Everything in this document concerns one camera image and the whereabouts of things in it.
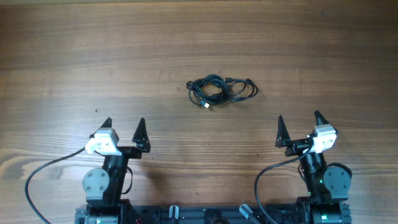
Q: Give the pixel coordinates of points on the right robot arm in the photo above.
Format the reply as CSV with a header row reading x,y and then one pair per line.
x,y
327,184

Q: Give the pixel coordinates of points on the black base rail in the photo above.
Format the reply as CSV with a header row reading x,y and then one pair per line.
x,y
280,213

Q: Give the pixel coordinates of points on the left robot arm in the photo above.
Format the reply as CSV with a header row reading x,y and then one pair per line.
x,y
104,186

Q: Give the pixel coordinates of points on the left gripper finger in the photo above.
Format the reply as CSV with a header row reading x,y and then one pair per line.
x,y
107,123
140,137

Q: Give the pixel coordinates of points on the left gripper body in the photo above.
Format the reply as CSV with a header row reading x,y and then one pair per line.
x,y
130,152

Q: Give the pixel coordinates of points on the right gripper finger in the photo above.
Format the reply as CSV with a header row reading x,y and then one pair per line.
x,y
320,119
282,138

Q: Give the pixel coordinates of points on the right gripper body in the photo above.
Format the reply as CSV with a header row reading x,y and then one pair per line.
x,y
296,147

